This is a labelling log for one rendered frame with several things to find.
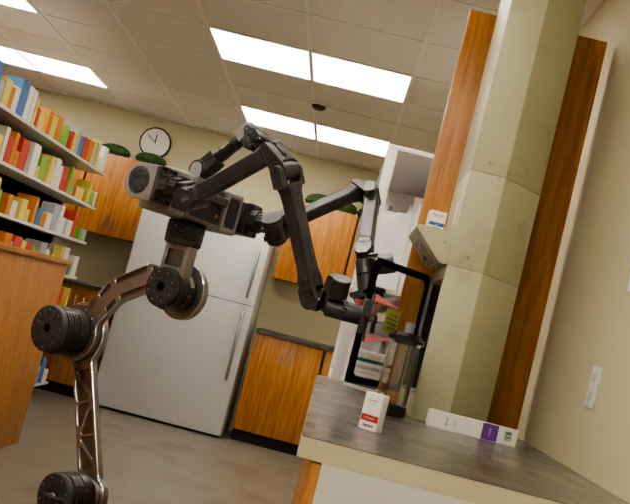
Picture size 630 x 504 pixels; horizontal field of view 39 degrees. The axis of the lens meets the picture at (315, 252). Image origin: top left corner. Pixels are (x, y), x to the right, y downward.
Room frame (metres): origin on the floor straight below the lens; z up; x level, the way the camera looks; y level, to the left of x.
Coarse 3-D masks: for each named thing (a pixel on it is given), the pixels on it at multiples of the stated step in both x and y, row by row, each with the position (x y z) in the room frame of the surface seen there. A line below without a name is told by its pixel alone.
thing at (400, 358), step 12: (396, 348) 2.55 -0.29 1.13; (408, 348) 2.54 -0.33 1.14; (420, 348) 2.57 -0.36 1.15; (384, 360) 2.58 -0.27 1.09; (396, 360) 2.54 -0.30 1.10; (408, 360) 2.54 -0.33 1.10; (384, 372) 2.56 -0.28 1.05; (396, 372) 2.54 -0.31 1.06; (408, 372) 2.55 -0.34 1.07; (384, 384) 2.55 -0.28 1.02; (396, 384) 2.54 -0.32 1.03; (408, 384) 2.55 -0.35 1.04; (396, 396) 2.54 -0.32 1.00
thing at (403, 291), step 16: (384, 272) 2.80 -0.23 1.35; (368, 288) 2.76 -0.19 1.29; (384, 288) 2.81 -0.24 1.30; (400, 288) 2.87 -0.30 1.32; (416, 288) 2.93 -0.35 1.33; (400, 304) 2.88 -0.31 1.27; (416, 304) 2.95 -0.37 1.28; (368, 320) 2.78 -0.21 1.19; (384, 320) 2.84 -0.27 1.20; (400, 320) 2.90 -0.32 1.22; (384, 336) 2.85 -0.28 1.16; (352, 352) 2.76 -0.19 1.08; (368, 352) 2.81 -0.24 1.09; (384, 352) 2.87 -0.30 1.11; (368, 368) 2.82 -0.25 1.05
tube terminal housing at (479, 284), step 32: (480, 192) 2.67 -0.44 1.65; (512, 192) 2.70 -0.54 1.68; (448, 224) 2.92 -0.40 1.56; (480, 224) 2.67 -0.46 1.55; (512, 224) 2.73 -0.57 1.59; (480, 256) 2.67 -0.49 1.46; (512, 256) 2.75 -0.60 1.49; (448, 288) 2.67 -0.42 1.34; (480, 288) 2.67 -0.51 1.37; (512, 288) 2.78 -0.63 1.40; (448, 320) 2.67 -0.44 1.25; (480, 320) 2.70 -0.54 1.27; (448, 352) 2.67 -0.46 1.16; (480, 352) 2.72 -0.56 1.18; (448, 384) 2.67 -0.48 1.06; (480, 384) 2.75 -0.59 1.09; (416, 416) 2.67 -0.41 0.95; (480, 416) 2.77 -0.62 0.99
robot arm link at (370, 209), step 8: (368, 184) 3.22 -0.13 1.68; (368, 192) 3.20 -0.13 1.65; (368, 200) 3.19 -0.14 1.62; (376, 200) 3.19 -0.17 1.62; (368, 208) 3.15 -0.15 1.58; (376, 208) 3.16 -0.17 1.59; (368, 216) 3.11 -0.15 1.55; (376, 216) 3.13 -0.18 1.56; (360, 224) 3.08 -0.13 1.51; (368, 224) 3.07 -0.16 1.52; (376, 224) 3.11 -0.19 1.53; (360, 232) 3.04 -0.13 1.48; (368, 232) 3.03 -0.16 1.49; (360, 240) 2.98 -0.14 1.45; (368, 240) 2.98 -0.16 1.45; (368, 248) 2.94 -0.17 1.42
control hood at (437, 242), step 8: (416, 232) 2.76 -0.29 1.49; (424, 232) 2.67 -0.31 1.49; (432, 232) 2.67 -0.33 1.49; (440, 232) 2.67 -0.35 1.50; (448, 232) 2.67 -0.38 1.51; (416, 240) 2.85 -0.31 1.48; (424, 240) 2.70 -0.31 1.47; (432, 240) 2.67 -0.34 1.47; (440, 240) 2.67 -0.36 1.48; (448, 240) 2.67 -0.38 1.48; (432, 248) 2.67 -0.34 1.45; (440, 248) 2.67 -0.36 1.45; (448, 248) 2.67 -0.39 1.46; (432, 256) 2.73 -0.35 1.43; (440, 256) 2.67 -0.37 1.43; (448, 256) 2.67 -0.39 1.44; (432, 264) 2.82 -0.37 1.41; (440, 264) 2.72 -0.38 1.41
